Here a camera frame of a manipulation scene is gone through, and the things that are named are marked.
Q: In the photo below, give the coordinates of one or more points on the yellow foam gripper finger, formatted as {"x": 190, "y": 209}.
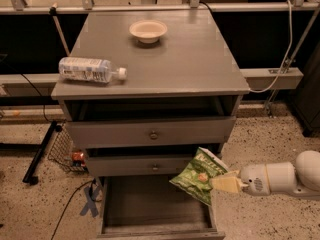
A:
{"x": 234, "y": 173}
{"x": 228, "y": 184}

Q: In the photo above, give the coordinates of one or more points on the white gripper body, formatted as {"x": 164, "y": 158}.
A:
{"x": 253, "y": 180}

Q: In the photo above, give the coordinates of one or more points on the green jalapeno chip bag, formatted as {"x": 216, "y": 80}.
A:
{"x": 195, "y": 178}

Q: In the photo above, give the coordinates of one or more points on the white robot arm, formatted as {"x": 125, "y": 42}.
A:
{"x": 299, "y": 180}

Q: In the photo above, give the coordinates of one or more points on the grey top drawer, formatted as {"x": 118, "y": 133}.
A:
{"x": 136, "y": 133}

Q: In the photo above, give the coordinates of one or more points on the grey open bottom drawer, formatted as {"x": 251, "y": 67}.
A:
{"x": 151, "y": 208}

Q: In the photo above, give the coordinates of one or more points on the grey wooden drawer cabinet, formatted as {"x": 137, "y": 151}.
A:
{"x": 188, "y": 73}

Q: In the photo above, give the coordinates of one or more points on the grey middle drawer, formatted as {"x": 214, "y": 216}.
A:
{"x": 137, "y": 165}

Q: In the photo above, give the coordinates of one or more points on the blue tape cross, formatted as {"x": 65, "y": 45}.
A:
{"x": 90, "y": 206}

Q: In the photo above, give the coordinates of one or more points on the orange soda can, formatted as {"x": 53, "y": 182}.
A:
{"x": 78, "y": 156}

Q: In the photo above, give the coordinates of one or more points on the white paper bowl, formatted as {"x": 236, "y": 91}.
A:
{"x": 148, "y": 31}

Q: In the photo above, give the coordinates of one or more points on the clear plastic water bottle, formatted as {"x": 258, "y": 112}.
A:
{"x": 90, "y": 70}

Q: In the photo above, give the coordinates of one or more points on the black metal bar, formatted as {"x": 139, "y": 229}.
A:
{"x": 29, "y": 177}

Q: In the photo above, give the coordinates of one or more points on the wooden stick black tip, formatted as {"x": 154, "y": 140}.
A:
{"x": 53, "y": 13}

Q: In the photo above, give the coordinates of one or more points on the wire mesh basket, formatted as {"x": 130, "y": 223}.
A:
{"x": 61, "y": 149}

